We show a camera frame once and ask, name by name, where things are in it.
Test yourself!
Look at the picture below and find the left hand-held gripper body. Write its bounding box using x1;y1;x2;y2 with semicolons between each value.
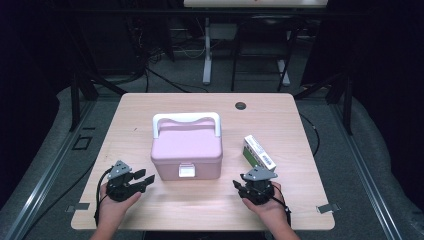
105;160;148;203

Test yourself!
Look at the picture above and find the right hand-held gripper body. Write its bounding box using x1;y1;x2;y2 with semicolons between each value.
240;166;278;205

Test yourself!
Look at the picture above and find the white green carton box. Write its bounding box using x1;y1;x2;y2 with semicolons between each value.
242;134;278;173

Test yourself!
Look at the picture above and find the pink storage box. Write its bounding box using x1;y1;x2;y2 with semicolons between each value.
150;112;224;182

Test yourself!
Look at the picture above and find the person's left hand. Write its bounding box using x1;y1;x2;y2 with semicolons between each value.
99;182;143;223

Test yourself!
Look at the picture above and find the person's right hand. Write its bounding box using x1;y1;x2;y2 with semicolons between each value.
242;182;292;231

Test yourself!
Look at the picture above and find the grey tape piece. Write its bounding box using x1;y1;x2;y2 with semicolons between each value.
65;202;91;213
315;203;342;214

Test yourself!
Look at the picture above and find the black metal stand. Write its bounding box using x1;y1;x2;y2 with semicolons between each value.
293;71;354;136
68;71;128;133

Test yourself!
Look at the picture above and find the white desk leg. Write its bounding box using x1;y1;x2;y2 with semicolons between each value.
202;18;213;86
277;31;291;87

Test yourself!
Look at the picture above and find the black chair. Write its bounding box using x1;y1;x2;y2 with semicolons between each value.
230;14;301;93

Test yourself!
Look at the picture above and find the white background desk top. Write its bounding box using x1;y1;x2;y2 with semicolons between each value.
183;0;329;8

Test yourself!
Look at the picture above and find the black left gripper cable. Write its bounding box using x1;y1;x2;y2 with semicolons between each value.
19;163;114;240

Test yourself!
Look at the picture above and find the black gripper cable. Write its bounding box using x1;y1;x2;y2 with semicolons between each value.
19;163;114;240
271;181;293;228

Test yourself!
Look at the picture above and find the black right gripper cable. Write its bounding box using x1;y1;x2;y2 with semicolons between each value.
271;181;293;228

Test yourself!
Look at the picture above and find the aluminium floor rail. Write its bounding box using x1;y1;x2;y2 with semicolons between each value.
0;99;98;240
328;99;404;240

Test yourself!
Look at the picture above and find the black cable beside table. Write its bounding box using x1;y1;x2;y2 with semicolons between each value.
298;112;321;158

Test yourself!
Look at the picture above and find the black floor cable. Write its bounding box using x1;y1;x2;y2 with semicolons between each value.
144;66;209;94

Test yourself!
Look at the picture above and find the white floor cable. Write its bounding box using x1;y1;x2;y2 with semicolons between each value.
176;46;206;60

